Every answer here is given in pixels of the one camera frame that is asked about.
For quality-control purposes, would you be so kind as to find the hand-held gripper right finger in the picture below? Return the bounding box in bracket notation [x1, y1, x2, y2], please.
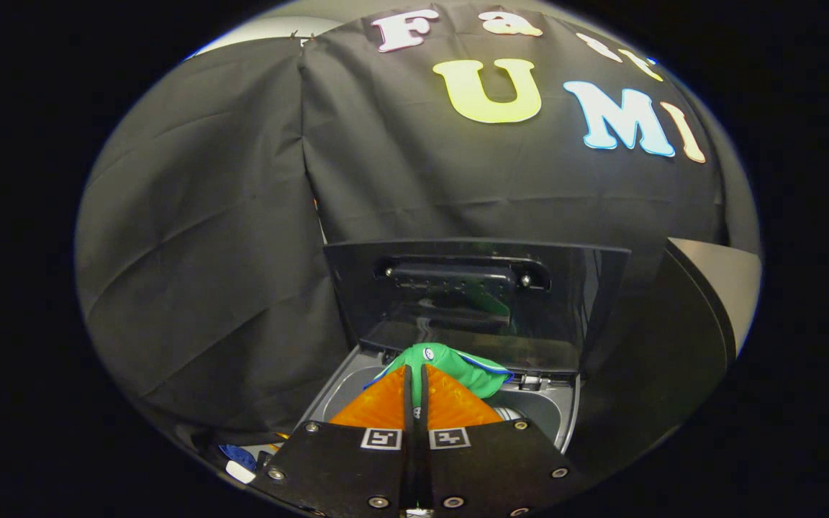
[414, 363, 589, 516]

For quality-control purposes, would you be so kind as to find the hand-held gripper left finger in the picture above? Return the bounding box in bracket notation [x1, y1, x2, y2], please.
[249, 363, 415, 516]

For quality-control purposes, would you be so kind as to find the green polo shirt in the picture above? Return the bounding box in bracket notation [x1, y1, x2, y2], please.
[364, 342, 515, 400]

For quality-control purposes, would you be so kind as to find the dark washing machine lid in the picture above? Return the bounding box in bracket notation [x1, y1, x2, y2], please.
[323, 237, 631, 375]

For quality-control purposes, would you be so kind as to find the black backdrop cloth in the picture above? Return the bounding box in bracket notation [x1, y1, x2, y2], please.
[75, 0, 728, 447]

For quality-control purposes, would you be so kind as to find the beige cabinet with grey top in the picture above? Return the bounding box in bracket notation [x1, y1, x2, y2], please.
[573, 237, 762, 476]

